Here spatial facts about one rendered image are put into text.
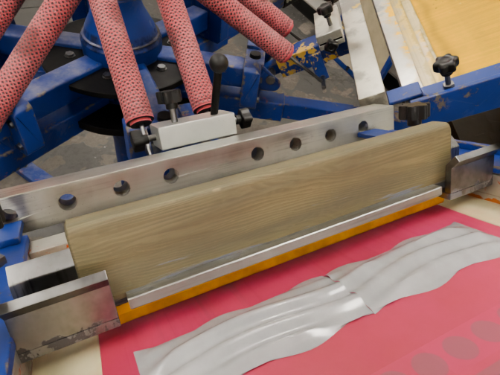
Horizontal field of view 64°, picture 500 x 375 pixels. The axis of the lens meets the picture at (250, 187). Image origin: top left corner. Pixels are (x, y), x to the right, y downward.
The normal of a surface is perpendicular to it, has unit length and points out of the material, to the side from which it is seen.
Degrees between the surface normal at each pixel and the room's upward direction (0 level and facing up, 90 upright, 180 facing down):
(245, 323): 1
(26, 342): 58
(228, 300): 32
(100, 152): 0
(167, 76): 0
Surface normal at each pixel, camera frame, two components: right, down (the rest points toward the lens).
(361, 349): -0.13, -0.94
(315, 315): 0.04, -0.64
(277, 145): 0.44, 0.24
